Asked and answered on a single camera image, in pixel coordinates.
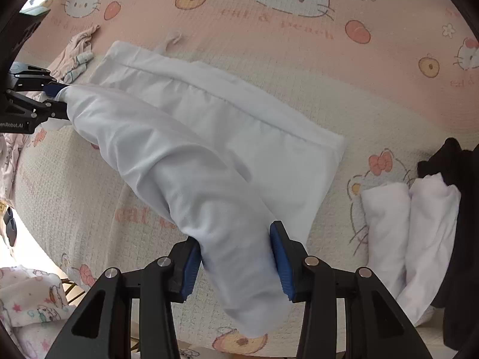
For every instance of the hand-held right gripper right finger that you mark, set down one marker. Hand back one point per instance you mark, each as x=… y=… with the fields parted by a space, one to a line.
x=282 y=269

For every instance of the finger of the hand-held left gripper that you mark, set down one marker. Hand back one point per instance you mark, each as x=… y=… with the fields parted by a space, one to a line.
x=54 y=89
x=52 y=111

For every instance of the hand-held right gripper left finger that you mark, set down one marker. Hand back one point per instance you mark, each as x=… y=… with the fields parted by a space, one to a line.
x=191 y=269

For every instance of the white t-shirt with navy trim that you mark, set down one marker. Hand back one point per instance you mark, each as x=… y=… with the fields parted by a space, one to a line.
x=187 y=138

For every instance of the pink printed pajama garment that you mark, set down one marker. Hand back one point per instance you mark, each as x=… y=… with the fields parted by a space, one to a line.
x=71 y=56

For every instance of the folded white garment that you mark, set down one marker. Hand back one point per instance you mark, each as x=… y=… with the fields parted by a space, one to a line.
x=430 y=232

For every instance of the person's fleece pajamas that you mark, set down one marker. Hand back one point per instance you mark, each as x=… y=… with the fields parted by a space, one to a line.
x=30 y=299

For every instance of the black garment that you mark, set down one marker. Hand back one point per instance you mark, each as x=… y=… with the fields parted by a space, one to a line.
x=460 y=232

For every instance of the pink cat print sofa blanket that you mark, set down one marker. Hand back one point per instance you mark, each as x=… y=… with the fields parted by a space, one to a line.
x=262 y=45

